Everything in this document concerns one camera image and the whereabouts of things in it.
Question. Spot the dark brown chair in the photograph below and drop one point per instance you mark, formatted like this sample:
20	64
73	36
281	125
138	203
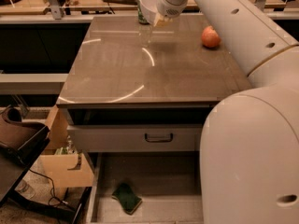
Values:
21	142

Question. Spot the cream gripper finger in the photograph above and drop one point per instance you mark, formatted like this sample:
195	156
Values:
161	21

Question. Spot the white bowl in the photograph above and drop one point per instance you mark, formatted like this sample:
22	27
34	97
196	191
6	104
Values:
149	10

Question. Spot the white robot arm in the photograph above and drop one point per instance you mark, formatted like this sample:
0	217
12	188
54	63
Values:
249	149

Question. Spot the cardboard box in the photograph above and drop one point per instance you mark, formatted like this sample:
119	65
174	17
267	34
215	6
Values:
67	171

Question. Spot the green soda can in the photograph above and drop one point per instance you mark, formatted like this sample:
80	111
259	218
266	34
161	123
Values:
141	18

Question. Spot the green sponge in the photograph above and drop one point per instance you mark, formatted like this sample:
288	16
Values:
127	198

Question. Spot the closed grey drawer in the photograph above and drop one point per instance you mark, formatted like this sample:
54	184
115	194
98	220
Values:
135	138

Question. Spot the open bottom drawer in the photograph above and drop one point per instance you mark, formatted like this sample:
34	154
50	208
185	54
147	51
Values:
168	184

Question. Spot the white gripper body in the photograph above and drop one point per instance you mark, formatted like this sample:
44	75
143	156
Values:
167	4

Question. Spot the red apple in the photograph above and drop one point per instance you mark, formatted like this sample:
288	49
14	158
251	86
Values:
210	38

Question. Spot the grey drawer cabinet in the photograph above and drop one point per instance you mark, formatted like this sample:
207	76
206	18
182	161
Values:
127	73

